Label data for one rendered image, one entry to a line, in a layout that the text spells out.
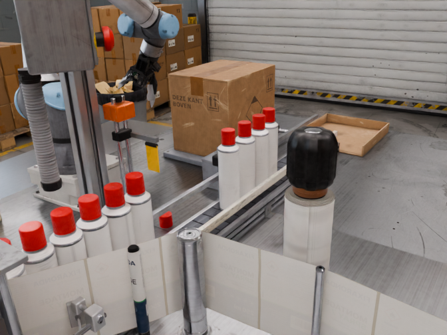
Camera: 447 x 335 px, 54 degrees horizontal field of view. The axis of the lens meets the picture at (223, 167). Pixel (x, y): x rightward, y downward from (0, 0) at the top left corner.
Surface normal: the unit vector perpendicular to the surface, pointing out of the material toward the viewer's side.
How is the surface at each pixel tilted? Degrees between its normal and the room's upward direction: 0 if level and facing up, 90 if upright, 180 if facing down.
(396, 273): 0
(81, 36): 90
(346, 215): 0
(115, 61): 85
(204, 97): 90
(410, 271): 0
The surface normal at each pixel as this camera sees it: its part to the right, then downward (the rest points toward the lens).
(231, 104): 0.82, 0.21
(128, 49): -0.47, 0.36
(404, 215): -0.03, -0.91
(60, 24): 0.34, 0.36
